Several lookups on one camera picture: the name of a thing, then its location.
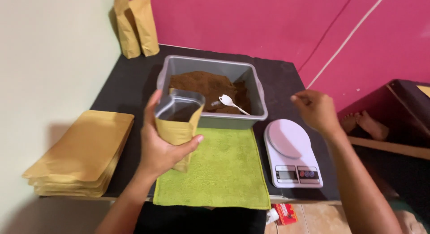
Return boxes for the person's right hand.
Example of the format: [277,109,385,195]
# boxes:
[290,90,341,137]

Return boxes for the person's left hand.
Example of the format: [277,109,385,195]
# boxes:
[139,90,204,178]

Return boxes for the kraft paper pouch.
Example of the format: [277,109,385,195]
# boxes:
[113,0,141,59]
[154,88,206,173]
[129,0,160,57]

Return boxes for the white digital kitchen scale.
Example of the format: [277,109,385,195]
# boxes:
[263,119,324,189]

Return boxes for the white plastic spoon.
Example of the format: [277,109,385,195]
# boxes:
[219,94,251,116]

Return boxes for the grey plastic tub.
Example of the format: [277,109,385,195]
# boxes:
[157,55,269,130]

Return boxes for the dark wooden bench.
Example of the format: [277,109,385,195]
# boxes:
[337,79,430,161]

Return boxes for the brown coffee powder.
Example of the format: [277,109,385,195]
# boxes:
[169,71,252,115]

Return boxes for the green microfibre cloth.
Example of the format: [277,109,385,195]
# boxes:
[153,127,271,210]

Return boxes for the red and white box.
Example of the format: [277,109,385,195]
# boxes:
[266,203,298,226]

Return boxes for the standing kraft paper pouch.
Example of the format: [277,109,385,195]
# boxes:
[129,0,160,57]
[113,0,141,59]

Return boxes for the stack of flat kraft pouches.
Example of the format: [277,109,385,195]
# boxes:
[22,110,135,198]

